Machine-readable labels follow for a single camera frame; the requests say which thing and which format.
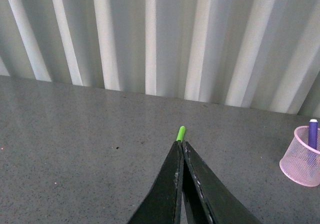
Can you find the pink mesh pen cup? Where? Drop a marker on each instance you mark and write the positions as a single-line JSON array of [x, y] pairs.
[[301, 163]]

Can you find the green highlighter pen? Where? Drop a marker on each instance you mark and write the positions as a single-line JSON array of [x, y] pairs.
[[181, 134]]

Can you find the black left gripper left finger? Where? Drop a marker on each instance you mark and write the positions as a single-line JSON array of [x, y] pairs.
[[162, 205]]

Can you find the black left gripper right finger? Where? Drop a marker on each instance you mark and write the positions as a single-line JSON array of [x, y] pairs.
[[207, 200]]

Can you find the white pleated curtain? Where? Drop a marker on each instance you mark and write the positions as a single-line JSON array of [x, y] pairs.
[[262, 54]]

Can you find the purple highlighter pen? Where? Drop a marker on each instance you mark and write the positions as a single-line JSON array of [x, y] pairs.
[[312, 144]]

